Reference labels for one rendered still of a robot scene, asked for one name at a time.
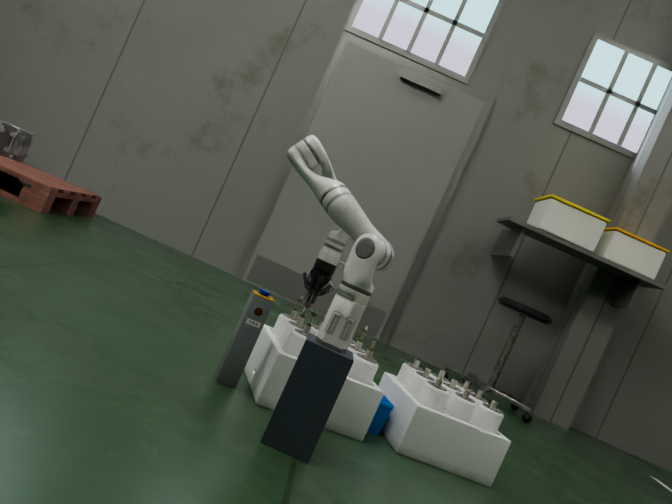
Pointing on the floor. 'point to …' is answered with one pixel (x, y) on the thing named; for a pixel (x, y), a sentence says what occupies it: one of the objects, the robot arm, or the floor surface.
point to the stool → (507, 356)
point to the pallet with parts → (81, 201)
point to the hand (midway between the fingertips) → (310, 298)
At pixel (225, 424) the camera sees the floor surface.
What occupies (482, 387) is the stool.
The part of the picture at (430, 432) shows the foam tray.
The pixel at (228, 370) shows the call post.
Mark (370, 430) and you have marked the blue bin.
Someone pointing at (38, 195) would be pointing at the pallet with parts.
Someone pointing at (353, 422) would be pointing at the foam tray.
